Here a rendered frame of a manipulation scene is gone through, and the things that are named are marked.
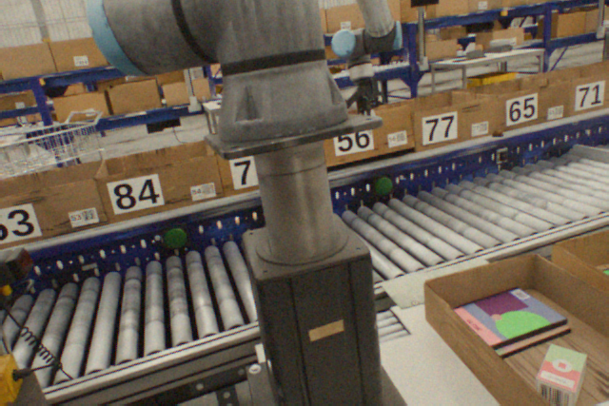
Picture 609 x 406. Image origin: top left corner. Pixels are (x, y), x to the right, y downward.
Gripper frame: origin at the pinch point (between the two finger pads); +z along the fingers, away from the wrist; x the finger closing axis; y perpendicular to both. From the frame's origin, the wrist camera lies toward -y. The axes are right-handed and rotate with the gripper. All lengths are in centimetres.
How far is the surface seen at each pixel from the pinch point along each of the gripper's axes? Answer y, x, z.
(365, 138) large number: -1.3, 0.1, 2.3
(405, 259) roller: -16, -42, 39
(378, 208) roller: -4.2, -4.5, 29.1
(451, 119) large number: 36.5, -0.9, 2.1
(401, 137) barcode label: 13.7, 0.5, 4.9
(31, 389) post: -110, -54, 38
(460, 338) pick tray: -28, -82, 43
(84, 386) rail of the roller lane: -101, -52, 42
